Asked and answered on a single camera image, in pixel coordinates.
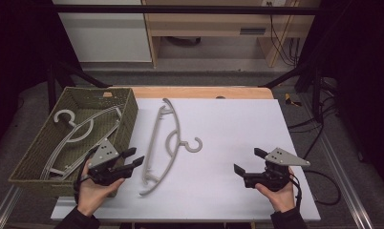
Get grey plastic clothes hanger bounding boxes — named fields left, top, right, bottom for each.
left=40, top=106, right=123, bottom=182
left=139, top=97, right=203, bottom=197
left=41, top=104, right=123, bottom=182

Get person's right hand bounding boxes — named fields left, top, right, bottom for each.
left=254, top=169, right=298, bottom=214

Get person's left hand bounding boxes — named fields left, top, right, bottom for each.
left=77, top=161, right=126, bottom=218

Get grey drawer handle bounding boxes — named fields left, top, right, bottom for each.
left=240, top=28, right=267, bottom=35

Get white cabinet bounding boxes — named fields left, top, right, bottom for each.
left=52, top=0, right=153, bottom=64

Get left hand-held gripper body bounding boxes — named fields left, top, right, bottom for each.
left=87, top=137, right=135, bottom=187

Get light wooden desk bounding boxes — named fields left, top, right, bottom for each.
left=141, top=0, right=322, bottom=69

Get olive green woven basket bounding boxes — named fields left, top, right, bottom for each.
left=8, top=86, right=139, bottom=198

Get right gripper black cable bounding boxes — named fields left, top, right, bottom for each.
left=288, top=169, right=342, bottom=207

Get yellow and black tool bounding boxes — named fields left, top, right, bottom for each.
left=284, top=93, right=303, bottom=108

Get white board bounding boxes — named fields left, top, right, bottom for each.
left=50, top=97, right=322, bottom=222

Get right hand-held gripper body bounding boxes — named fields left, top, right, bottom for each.
left=243, top=147, right=311, bottom=193

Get black floor cables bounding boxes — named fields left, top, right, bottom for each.
left=288, top=94, right=338, bottom=160

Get aluminium rail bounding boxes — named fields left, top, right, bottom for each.
left=299, top=94, right=375, bottom=229
left=0, top=185, right=22, bottom=229

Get black curtain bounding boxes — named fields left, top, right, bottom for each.
left=0, top=0, right=83, bottom=154
left=299, top=0, right=384, bottom=192

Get black hanging cables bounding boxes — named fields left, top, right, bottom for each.
left=268, top=1, right=301, bottom=68

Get black metal stand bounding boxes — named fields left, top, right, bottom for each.
left=260, top=61, right=325, bottom=123
left=46, top=60, right=112, bottom=113

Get black horizontal frame bar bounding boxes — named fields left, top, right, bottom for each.
left=51, top=4, right=323, bottom=16

